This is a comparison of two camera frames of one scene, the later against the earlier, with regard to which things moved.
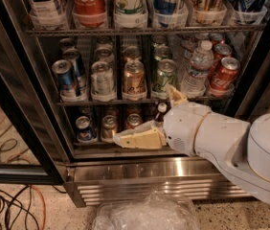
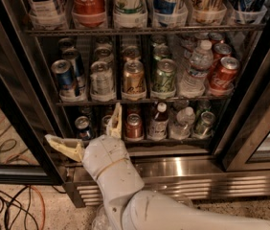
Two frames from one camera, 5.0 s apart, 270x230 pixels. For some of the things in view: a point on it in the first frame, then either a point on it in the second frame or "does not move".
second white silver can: [103, 54] does not move
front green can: [166, 74] does not move
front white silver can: [102, 81] does not move
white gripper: [183, 126] -> [103, 154]
